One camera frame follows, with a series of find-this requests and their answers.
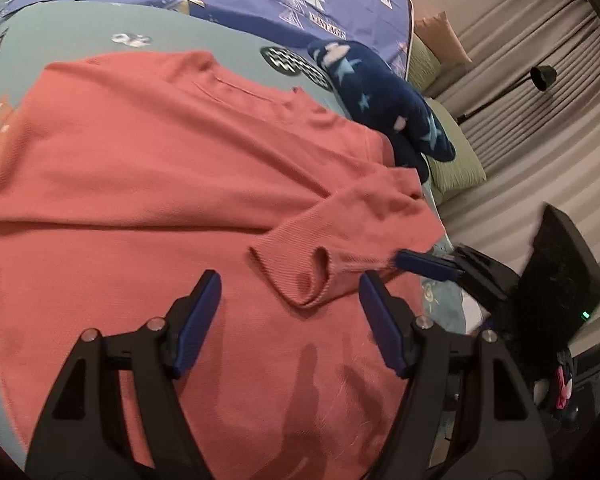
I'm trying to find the green striped pillow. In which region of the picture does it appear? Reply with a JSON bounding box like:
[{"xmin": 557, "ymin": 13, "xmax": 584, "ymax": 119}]
[{"xmin": 422, "ymin": 97, "xmax": 487, "ymax": 196}]

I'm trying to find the teal printed bed sheet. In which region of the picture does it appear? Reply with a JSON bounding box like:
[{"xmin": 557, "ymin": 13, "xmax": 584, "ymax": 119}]
[{"xmin": 0, "ymin": 0, "xmax": 471, "ymax": 461}]

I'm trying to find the peach pillow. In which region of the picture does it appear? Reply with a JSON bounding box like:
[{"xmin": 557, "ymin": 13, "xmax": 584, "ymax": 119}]
[{"xmin": 414, "ymin": 10, "xmax": 473, "ymax": 65}]

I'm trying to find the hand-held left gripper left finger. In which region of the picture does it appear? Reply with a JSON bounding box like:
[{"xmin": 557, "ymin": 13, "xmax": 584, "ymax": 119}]
[{"xmin": 24, "ymin": 269, "xmax": 223, "ymax": 480}]

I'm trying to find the navy star fleece garment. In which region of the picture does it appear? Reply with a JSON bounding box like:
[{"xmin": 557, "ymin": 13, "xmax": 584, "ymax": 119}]
[{"xmin": 307, "ymin": 39, "xmax": 457, "ymax": 181}]

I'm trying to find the beige curtain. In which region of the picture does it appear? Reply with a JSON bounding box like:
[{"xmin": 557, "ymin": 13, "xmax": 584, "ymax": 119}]
[{"xmin": 430, "ymin": 0, "xmax": 600, "ymax": 321}]

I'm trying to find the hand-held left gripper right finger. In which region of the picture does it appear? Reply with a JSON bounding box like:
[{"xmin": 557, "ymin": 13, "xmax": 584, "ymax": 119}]
[{"xmin": 358, "ymin": 270, "xmax": 556, "ymax": 480}]

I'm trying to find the coral knit sweater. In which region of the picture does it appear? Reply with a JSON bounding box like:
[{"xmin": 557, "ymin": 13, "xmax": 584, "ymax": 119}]
[{"xmin": 0, "ymin": 50, "xmax": 448, "ymax": 480}]

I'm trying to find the black floor lamp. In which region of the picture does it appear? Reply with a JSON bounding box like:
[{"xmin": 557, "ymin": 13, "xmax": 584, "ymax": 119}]
[{"xmin": 455, "ymin": 65, "xmax": 558, "ymax": 126}]

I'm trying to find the small green pillow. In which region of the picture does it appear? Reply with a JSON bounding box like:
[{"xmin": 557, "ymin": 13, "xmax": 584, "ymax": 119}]
[{"xmin": 405, "ymin": 35, "xmax": 442, "ymax": 93}]

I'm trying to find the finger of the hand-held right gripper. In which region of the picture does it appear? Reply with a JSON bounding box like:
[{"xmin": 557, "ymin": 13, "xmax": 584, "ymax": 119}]
[{"xmin": 394, "ymin": 249, "xmax": 468, "ymax": 283}]

